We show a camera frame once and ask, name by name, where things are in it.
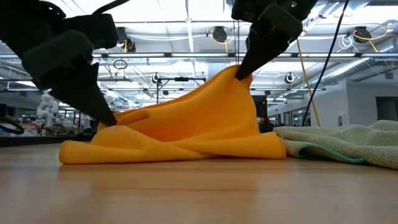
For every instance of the pale green microfiber towel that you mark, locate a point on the pale green microfiber towel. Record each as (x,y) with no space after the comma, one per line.
(357,140)

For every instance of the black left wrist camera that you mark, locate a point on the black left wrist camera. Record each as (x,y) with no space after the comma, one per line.
(96,29)

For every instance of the white building column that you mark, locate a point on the white building column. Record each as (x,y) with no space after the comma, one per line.
(217,68)

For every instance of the dark doorway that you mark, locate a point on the dark doorway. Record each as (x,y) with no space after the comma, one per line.
(387,107)

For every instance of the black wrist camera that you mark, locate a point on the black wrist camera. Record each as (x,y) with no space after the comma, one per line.
(281,20)
(96,29)

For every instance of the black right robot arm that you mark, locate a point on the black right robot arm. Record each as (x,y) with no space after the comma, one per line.
(248,7)

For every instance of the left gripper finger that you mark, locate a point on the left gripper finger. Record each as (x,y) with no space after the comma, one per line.
(87,99)

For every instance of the white robot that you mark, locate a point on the white robot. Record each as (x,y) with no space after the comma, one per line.
(46,109)

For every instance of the black metal table frame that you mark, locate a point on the black metal table frame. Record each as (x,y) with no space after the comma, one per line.
(37,140)

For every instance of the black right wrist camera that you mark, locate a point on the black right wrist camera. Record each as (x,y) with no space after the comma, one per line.
(281,20)

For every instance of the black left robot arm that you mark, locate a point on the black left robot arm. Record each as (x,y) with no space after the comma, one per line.
(25,18)

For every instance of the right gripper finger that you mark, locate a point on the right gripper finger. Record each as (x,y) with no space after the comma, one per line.
(252,62)

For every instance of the orange microfiber towel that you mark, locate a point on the orange microfiber towel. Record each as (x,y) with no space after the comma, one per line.
(202,124)

